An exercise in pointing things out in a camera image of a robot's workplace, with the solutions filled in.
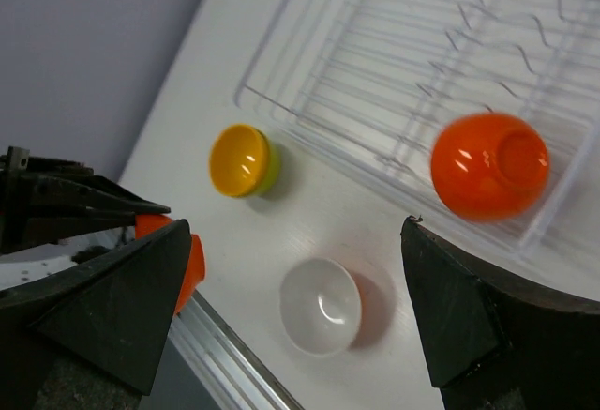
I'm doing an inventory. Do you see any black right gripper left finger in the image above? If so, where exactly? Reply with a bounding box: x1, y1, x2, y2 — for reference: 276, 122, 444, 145
1, 220, 191, 409

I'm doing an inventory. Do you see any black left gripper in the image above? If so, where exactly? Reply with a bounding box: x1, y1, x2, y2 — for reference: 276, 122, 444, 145
1, 146, 171, 253

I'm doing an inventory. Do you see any white bowl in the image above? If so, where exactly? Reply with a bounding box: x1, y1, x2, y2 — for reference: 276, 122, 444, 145
278, 258, 363, 357

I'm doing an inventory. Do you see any orange bowl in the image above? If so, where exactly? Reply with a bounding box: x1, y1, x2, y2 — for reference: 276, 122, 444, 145
135, 215, 206, 314

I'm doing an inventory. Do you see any green bowl under yellow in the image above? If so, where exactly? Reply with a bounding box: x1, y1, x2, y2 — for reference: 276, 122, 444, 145
243, 127, 281, 196

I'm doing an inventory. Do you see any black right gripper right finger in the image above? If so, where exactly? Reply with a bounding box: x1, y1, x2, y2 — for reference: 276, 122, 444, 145
400, 216, 599, 409

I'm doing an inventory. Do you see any aluminium table edge rail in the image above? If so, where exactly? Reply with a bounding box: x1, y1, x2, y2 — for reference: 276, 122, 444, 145
169, 292, 302, 409

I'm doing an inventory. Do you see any orange bowl carried to rack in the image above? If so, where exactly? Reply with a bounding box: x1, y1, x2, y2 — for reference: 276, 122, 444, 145
429, 113, 550, 222

